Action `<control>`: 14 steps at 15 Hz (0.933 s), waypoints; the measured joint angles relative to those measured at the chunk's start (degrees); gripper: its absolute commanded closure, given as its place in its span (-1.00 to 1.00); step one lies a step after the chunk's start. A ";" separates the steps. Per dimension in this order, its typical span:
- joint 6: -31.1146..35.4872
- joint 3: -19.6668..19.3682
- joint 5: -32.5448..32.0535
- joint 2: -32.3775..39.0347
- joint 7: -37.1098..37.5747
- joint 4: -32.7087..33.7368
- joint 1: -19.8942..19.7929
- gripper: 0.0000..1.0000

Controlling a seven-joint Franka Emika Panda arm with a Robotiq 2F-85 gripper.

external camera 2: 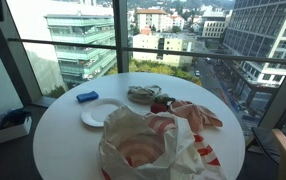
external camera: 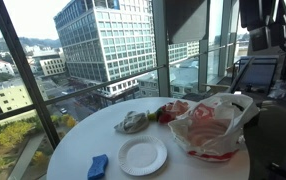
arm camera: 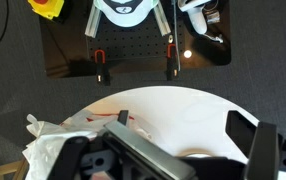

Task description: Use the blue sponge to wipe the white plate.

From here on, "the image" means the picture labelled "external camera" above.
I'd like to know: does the blue sponge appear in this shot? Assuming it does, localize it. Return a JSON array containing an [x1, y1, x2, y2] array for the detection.
[[87, 153, 109, 180]]

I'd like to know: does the white paper plate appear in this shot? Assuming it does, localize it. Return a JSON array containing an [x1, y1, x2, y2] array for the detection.
[[117, 134, 168, 177]]

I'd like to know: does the green toy piece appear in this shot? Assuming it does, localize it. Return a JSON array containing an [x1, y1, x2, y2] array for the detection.
[[147, 112, 158, 122]]

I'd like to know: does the red strawberry toy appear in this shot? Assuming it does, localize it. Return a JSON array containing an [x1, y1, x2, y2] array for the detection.
[[156, 104, 176, 125]]

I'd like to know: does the crumpled grey wrapper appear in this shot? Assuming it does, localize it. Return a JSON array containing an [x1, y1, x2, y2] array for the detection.
[[113, 110, 150, 135]]

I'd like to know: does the white red plastic bag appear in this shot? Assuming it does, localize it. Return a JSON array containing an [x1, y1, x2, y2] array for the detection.
[[167, 92, 261, 163]]

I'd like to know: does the dark window blind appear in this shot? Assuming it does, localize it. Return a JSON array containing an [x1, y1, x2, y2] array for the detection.
[[164, 0, 209, 45]]

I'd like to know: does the black overhead equipment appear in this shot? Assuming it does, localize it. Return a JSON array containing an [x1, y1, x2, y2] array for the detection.
[[238, 0, 286, 53]]

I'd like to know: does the black frame blue panel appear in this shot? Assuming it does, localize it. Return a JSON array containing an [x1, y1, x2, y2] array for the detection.
[[230, 56, 280, 95]]

